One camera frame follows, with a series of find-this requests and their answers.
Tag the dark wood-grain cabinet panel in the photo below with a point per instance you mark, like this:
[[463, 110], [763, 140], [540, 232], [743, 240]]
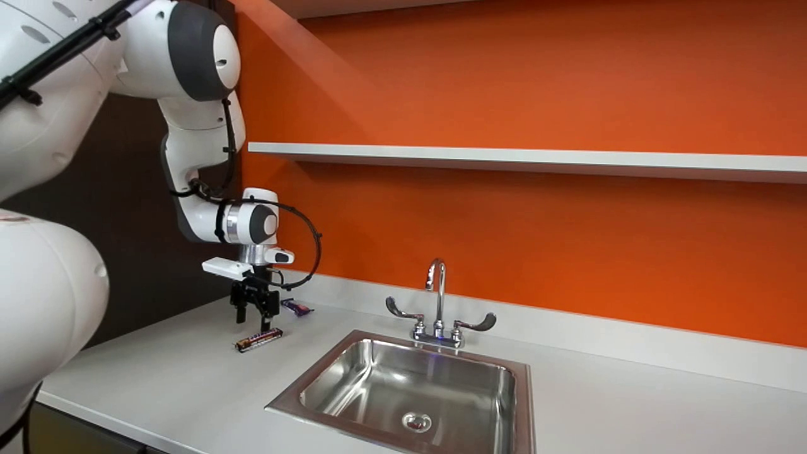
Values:
[[128, 168]]

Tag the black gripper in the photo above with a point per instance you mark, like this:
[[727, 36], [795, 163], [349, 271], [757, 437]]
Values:
[[255, 290]]

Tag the long white wall shelf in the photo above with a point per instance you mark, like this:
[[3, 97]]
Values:
[[505, 157]]

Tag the brown Snickers candy bar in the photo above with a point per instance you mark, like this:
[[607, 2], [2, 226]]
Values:
[[258, 340]]

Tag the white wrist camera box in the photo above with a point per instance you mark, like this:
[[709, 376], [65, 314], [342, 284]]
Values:
[[226, 268]]

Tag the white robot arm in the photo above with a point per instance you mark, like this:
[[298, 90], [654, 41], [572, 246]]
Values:
[[51, 293]]

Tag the stainless steel sink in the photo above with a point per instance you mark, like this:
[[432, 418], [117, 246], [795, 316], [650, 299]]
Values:
[[370, 387]]

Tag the sink drain strainer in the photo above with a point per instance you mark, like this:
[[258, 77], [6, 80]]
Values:
[[417, 421]]

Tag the purple candy bar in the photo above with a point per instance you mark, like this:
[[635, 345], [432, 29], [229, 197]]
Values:
[[296, 305]]

